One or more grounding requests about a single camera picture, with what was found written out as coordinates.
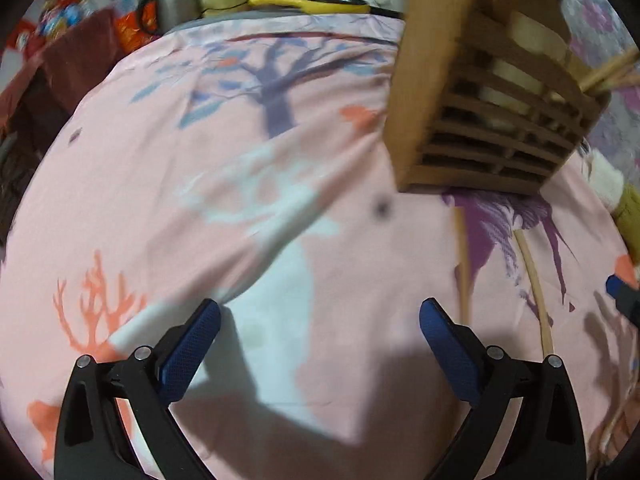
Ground steel kettle with black handle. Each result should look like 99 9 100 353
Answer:
139 0 202 37

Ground red cloth covered table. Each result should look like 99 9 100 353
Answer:
0 7 122 131

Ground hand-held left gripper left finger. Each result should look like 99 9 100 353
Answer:
52 298 222 480

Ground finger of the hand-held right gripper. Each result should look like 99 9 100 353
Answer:
605 274 640 329

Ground light wooden chopstick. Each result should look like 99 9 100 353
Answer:
514 229 557 362
451 206 472 327

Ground yellow handled pan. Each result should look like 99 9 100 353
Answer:
248 0 371 15

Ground slatted wooden chopstick holder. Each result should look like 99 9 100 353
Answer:
384 0 614 197

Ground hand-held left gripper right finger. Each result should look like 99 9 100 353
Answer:
419 298 587 480

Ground orange snack packet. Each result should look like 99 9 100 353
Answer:
114 10 162 54

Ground olive green plush toy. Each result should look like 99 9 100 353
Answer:
586 149 640 262

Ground pile of wooden chopsticks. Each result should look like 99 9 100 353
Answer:
579 47 640 95

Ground pink deer print bedsheet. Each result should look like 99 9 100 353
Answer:
0 11 640 480

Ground floral wall cloth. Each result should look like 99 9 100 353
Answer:
559 0 640 173

